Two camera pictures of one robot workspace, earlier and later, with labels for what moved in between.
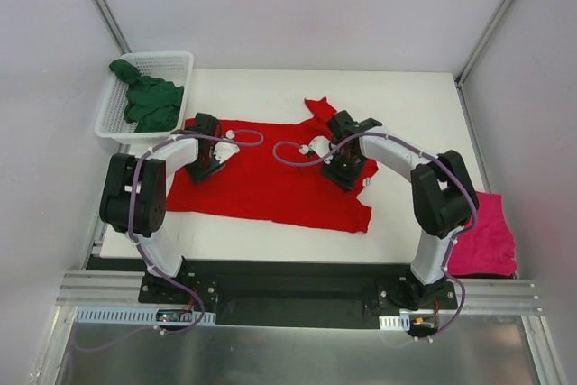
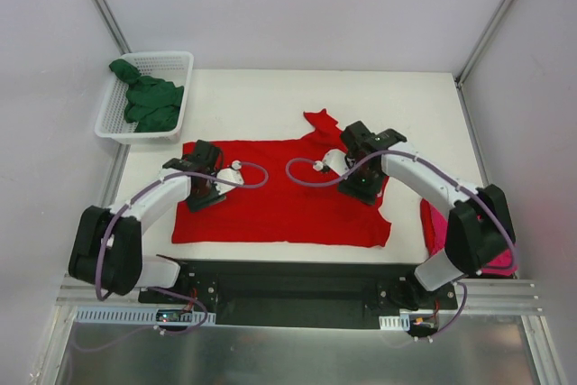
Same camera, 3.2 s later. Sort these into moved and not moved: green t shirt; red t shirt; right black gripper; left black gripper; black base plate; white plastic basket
Moved: red t shirt; right black gripper; left black gripper
Not moved: black base plate; white plastic basket; green t shirt
